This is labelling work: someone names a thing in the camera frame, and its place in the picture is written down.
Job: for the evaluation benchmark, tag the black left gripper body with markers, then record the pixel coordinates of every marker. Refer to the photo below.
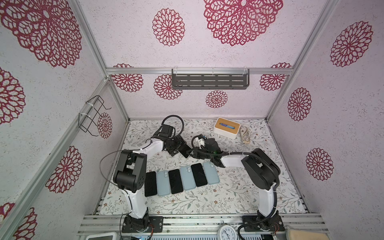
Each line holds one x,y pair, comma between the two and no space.
175,143

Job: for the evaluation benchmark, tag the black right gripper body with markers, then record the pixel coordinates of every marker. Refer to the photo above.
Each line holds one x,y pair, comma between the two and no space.
202,154

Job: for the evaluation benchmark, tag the black bare phone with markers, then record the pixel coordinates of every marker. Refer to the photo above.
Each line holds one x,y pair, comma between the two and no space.
151,184
199,175

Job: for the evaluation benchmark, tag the purple bare phone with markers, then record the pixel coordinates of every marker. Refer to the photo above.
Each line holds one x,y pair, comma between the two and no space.
175,181

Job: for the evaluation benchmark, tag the light blue phone case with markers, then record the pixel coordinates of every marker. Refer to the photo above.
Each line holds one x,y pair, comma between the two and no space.
163,183

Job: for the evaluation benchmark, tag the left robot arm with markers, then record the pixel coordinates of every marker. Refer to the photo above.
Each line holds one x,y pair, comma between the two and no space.
130,172

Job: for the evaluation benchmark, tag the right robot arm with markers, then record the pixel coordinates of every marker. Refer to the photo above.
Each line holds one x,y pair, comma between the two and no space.
261,169

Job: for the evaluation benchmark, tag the white tissue box wooden lid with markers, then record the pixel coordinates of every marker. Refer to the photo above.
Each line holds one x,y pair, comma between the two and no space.
226,128

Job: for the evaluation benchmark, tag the white analog clock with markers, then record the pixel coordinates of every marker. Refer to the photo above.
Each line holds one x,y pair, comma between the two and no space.
227,232

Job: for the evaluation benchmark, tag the white tablet device corner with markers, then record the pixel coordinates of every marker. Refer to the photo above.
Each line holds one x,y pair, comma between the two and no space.
103,236

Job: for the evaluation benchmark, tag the beige cushion pad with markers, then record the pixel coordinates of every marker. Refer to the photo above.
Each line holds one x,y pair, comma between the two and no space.
293,234

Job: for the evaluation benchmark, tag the grey wall shelf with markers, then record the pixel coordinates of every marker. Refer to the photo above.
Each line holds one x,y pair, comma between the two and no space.
213,81

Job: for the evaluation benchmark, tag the black wire wall rack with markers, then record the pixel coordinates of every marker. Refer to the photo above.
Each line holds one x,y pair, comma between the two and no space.
88,119

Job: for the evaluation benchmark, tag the metal base rail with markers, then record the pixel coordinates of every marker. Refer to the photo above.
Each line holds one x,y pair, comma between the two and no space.
182,225

